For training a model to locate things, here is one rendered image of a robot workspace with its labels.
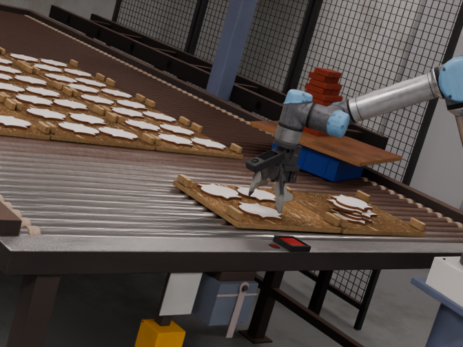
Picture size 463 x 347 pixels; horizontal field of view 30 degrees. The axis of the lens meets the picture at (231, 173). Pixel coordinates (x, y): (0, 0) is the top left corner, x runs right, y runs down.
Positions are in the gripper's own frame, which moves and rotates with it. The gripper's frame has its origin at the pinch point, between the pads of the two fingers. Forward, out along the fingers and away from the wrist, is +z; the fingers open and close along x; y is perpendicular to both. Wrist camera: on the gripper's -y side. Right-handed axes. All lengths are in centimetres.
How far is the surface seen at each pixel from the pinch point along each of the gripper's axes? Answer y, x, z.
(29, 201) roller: -72, 4, 5
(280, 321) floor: 130, 103, 95
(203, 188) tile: -9.8, 16.6, 1.5
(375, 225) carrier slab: 46.2, -4.9, 2.5
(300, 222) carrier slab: 11.1, -6.4, 2.6
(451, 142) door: 361, 212, 10
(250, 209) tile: -4.1, -0.2, 1.6
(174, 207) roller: -26.8, 5.6, 4.5
